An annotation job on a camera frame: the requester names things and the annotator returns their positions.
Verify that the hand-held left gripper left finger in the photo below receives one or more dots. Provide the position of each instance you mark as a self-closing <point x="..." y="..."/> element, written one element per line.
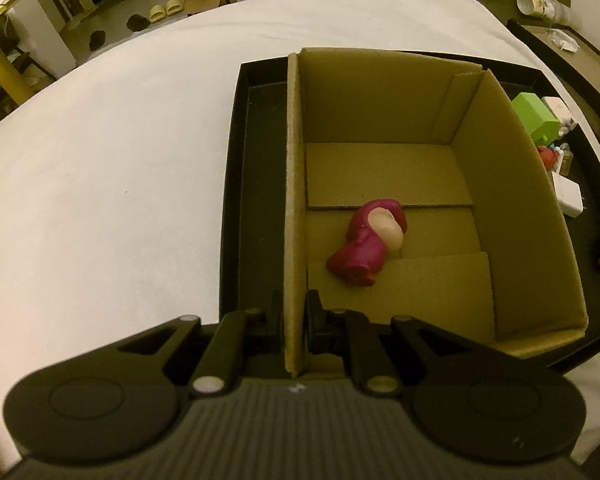
<point x="273" y="321"/>

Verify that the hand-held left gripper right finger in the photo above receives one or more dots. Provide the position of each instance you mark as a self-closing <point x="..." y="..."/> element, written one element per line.
<point x="314" y="321"/>

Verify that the black tray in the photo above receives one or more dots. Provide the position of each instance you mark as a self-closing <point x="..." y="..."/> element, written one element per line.
<point x="252" y="200"/>

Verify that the white charger block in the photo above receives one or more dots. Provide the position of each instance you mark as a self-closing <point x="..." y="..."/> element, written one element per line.
<point x="568" y="195"/>

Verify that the red and blue figurine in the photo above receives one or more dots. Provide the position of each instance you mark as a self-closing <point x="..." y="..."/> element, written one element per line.
<point x="546" y="158"/>

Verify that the green box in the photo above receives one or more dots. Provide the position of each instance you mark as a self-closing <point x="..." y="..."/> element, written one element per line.
<point x="534" y="116"/>

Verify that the pink hooded figurine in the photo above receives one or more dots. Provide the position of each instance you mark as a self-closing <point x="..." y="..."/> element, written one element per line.
<point x="372" y="245"/>

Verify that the pale pink block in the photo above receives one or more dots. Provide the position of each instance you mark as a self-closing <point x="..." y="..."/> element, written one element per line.
<point x="556" y="108"/>

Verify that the black floor object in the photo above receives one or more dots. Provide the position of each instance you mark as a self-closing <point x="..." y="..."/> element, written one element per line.
<point x="137" y="21"/>
<point x="96" y="39"/>

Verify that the yellow slipper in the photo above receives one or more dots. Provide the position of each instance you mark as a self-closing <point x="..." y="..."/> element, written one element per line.
<point x="173" y="7"/>
<point x="157" y="13"/>

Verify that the dark side table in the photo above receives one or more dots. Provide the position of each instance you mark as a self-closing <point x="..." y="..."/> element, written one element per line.
<point x="587" y="67"/>

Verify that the white crumpled mask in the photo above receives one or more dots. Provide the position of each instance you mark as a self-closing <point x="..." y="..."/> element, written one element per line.
<point x="563" y="40"/>

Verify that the yellow table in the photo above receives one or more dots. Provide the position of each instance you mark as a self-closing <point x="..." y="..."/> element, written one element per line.
<point x="0" y="62"/>

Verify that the stacked paper cups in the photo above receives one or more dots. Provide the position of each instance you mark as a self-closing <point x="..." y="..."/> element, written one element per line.
<point x="542" y="7"/>

